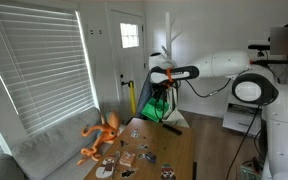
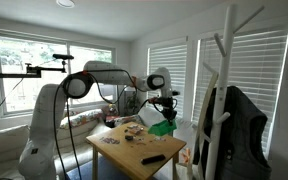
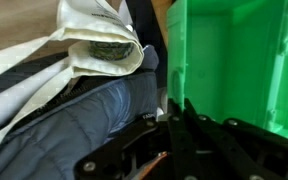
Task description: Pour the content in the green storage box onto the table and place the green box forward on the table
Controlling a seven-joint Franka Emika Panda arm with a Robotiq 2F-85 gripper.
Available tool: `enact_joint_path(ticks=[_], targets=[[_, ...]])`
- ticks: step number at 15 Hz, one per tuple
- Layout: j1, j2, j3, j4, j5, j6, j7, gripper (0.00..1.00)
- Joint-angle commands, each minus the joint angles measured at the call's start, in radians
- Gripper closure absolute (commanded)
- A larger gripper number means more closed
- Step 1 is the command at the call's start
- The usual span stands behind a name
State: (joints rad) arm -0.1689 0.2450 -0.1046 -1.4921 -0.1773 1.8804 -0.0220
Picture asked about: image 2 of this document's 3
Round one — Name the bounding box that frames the large picture window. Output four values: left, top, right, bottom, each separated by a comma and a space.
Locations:
0, 28, 116, 121

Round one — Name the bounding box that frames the white coat rack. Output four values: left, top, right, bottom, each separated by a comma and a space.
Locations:
202, 3, 265, 180

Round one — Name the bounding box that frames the black stereo camera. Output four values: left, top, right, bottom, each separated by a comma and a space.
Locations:
52, 53, 75, 61

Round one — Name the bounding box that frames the long floral pillow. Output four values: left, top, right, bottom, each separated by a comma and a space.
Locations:
59, 108, 105, 130

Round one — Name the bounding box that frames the purple patterned sticker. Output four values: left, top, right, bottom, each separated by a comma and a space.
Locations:
99, 136, 121, 145

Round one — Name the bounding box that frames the orange octopus plush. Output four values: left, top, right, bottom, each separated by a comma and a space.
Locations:
180, 148, 193, 165

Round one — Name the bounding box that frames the black remote control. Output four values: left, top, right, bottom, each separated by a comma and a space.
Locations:
140, 153, 167, 166

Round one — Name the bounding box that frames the green storage box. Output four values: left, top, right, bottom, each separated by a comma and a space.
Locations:
147, 119, 178, 137

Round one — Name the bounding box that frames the wide white window blind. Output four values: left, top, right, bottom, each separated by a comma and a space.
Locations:
192, 27, 288, 155

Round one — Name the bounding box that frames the round ceiling light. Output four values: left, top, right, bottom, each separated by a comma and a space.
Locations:
55, 0, 76, 9

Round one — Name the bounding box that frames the large white figure cutout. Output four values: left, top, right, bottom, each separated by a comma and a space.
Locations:
127, 123, 145, 132

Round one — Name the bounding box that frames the dark hanging jacket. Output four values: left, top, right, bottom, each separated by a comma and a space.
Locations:
200, 85, 272, 180

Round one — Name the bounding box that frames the small pale picture sticker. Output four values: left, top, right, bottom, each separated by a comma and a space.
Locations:
152, 135, 168, 143

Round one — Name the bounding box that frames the cream sofa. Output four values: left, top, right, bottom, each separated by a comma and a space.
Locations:
0, 111, 122, 180

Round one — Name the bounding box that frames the narrow white window blind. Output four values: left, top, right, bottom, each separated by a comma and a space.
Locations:
146, 43, 188, 118

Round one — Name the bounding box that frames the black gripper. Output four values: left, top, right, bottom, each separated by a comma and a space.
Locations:
159, 97, 178, 125

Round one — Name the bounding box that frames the beige leaning board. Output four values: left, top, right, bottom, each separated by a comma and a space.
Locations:
187, 71, 219, 180

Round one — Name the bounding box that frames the gray sofa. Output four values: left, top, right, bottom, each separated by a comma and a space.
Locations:
137, 106, 202, 161

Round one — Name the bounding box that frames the small floral red pillow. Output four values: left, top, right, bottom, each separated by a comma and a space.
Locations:
105, 114, 145, 128

